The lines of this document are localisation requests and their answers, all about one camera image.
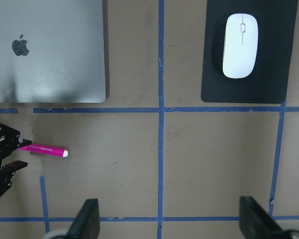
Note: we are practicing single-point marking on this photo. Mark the silver closed laptop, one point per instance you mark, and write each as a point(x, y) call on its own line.
point(52, 51)

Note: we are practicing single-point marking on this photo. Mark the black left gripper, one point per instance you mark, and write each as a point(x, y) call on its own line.
point(9, 141)

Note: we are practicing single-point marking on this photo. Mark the white computer mouse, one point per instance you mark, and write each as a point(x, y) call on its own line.
point(240, 45)

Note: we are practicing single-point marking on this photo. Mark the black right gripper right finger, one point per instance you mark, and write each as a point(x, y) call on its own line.
point(254, 221)

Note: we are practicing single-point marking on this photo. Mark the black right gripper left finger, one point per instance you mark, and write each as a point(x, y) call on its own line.
point(87, 223)

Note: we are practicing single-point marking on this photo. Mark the black mousepad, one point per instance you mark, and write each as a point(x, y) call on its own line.
point(267, 83)

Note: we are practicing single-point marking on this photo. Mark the pink highlighter pen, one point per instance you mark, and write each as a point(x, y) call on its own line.
point(44, 149)

